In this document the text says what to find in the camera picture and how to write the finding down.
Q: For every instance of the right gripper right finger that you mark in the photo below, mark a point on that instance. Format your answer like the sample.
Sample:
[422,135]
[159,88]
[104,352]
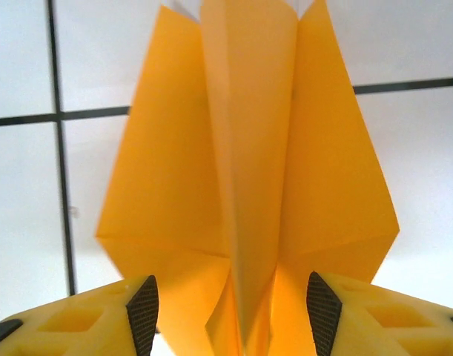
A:
[389,326]

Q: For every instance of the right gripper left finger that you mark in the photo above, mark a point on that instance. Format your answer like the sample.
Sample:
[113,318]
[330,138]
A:
[81,326]

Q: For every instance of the orange paper sheet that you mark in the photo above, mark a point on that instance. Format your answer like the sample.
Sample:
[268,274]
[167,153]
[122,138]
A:
[248,167]

